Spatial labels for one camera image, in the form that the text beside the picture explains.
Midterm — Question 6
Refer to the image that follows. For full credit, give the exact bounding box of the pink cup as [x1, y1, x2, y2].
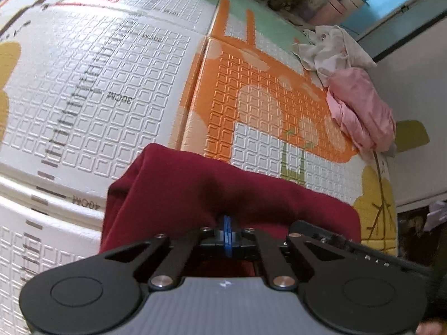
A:
[311, 2, 344, 25]

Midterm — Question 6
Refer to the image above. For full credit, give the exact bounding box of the pink garment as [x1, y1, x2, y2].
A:
[326, 68, 397, 154]

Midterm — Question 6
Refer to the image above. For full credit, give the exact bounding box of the white crumpled cloth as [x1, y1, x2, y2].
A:
[291, 24, 378, 86]

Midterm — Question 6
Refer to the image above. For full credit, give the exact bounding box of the dark red cat sweater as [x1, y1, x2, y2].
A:
[99, 143, 362, 280]

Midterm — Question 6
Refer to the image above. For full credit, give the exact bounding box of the person's right hand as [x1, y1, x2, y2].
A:
[417, 321, 447, 335]

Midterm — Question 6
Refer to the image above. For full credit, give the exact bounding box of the colourful foam play mat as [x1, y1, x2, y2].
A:
[0, 0, 399, 335]

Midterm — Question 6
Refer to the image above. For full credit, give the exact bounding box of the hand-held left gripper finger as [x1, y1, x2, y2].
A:
[228, 216, 351, 291]
[104, 216, 227, 291]

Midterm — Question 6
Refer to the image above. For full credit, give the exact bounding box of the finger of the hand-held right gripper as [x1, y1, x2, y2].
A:
[290, 221, 354, 256]

